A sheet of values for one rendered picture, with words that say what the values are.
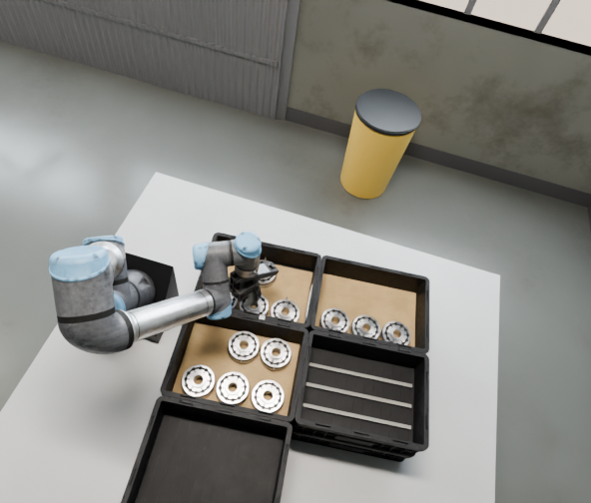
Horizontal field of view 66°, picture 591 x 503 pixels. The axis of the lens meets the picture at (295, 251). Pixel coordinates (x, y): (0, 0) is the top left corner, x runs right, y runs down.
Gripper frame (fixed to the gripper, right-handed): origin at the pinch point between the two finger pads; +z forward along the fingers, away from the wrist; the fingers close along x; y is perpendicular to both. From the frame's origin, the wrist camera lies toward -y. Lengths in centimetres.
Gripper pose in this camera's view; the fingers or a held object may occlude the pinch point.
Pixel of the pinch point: (250, 295)
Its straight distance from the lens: 158.7
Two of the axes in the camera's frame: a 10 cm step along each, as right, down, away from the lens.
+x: 6.2, 6.9, -3.7
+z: -1.2, 5.5, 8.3
